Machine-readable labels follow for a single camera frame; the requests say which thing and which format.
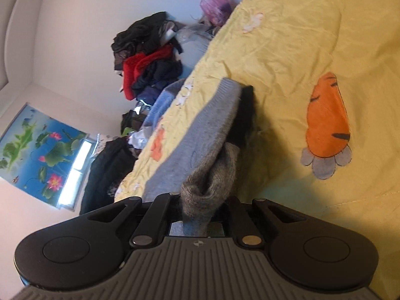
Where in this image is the grey sweater with navy sleeves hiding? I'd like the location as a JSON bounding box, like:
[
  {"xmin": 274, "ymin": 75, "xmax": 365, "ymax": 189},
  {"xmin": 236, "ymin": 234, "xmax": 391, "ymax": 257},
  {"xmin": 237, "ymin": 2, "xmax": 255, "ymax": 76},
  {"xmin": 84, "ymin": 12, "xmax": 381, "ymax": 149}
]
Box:
[{"xmin": 144, "ymin": 77, "xmax": 261, "ymax": 239}]

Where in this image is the yellow printed bed sheet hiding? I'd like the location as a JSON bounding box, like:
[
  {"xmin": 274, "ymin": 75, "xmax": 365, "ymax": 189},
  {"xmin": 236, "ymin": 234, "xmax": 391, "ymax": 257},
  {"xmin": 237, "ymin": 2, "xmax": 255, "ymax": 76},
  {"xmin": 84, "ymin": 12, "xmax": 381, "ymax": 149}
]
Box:
[{"xmin": 114, "ymin": 0, "xmax": 400, "ymax": 300}]

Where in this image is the lotus flower wall poster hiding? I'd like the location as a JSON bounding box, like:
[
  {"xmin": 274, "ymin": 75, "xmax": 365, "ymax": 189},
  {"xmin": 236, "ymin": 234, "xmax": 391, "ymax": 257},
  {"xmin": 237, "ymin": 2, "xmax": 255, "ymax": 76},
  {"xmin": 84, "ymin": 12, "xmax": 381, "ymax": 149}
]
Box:
[{"xmin": 0, "ymin": 102, "xmax": 90, "ymax": 206}]

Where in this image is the pink plastic bag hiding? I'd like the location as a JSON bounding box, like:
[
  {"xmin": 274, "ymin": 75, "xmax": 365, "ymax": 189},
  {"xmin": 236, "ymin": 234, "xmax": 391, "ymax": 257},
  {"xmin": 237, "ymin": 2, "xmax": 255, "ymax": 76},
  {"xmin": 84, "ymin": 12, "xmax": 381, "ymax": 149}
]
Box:
[{"xmin": 199, "ymin": 0, "xmax": 236, "ymax": 27}]

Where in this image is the black clothes heap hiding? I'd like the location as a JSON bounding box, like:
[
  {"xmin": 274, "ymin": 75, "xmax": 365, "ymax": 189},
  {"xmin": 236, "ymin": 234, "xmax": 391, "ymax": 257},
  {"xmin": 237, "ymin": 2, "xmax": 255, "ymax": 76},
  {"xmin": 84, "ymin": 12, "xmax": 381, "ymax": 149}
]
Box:
[{"xmin": 112, "ymin": 11, "xmax": 185, "ymax": 71}]

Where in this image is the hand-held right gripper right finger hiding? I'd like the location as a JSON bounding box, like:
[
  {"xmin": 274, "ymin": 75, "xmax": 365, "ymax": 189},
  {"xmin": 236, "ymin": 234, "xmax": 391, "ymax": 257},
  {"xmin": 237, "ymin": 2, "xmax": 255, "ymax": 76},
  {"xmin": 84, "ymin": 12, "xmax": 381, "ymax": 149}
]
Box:
[{"xmin": 226, "ymin": 195, "xmax": 310, "ymax": 249}]

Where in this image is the window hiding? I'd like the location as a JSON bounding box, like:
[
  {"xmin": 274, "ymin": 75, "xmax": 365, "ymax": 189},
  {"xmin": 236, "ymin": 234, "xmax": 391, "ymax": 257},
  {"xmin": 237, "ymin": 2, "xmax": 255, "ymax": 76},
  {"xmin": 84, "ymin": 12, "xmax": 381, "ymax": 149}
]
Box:
[{"xmin": 57, "ymin": 137, "xmax": 95, "ymax": 211}]

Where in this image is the black padded jacket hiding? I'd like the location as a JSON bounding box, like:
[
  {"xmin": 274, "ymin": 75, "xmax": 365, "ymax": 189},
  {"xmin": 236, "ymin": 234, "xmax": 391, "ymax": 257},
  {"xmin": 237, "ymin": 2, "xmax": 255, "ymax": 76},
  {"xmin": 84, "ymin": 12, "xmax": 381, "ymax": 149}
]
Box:
[{"xmin": 131, "ymin": 59, "xmax": 184, "ymax": 99}]

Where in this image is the light blue sweater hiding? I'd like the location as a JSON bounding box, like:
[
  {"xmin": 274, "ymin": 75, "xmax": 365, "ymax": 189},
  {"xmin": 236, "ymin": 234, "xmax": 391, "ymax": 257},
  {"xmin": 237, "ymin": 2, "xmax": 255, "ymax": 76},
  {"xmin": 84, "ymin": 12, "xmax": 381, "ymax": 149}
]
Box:
[{"xmin": 144, "ymin": 78, "xmax": 189, "ymax": 132}]

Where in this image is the dark purple garment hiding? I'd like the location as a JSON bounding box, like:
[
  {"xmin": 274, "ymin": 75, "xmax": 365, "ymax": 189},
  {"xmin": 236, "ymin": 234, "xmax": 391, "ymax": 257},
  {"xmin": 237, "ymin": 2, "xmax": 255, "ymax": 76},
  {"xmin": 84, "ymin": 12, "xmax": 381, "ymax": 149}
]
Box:
[{"xmin": 137, "ymin": 81, "xmax": 171, "ymax": 107}]

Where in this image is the clear plastic bag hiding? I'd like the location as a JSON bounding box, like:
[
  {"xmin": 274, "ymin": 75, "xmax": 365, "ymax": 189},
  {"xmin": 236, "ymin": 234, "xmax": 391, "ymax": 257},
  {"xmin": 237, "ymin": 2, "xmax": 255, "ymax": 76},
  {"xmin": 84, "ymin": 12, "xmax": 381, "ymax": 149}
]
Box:
[{"xmin": 175, "ymin": 23, "xmax": 217, "ymax": 57}]

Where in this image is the black coat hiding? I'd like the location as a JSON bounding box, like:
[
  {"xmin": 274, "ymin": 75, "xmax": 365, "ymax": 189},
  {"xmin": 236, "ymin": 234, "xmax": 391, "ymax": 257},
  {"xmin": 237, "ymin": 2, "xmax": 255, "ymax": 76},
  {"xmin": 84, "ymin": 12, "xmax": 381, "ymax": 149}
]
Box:
[{"xmin": 79, "ymin": 137, "xmax": 139, "ymax": 216}]

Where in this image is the red garment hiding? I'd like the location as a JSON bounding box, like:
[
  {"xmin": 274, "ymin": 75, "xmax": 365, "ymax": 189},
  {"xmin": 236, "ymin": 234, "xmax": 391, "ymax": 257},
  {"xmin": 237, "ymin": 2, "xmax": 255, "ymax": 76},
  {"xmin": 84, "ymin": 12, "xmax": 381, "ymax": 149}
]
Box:
[{"xmin": 121, "ymin": 44, "xmax": 174, "ymax": 101}]

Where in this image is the white crumpled paper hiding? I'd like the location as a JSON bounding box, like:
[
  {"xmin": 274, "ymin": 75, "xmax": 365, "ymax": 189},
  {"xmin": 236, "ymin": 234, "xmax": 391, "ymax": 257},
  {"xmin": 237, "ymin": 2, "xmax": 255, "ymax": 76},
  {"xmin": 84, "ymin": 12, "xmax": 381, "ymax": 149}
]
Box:
[{"xmin": 127, "ymin": 126, "xmax": 154, "ymax": 149}]

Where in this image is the white printed garment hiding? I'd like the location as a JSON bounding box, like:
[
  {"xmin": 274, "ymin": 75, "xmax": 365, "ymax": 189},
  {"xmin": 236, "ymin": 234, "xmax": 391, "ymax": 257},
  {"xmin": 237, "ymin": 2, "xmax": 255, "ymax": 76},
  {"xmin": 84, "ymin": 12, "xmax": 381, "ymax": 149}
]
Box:
[{"xmin": 158, "ymin": 22, "xmax": 179, "ymax": 46}]

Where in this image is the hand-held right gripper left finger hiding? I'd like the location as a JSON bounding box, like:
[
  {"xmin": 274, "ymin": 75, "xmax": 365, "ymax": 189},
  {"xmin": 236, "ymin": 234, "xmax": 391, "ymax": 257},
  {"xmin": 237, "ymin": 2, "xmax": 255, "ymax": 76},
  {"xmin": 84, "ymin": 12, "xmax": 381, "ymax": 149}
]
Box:
[{"xmin": 84, "ymin": 192, "xmax": 182, "ymax": 249}]

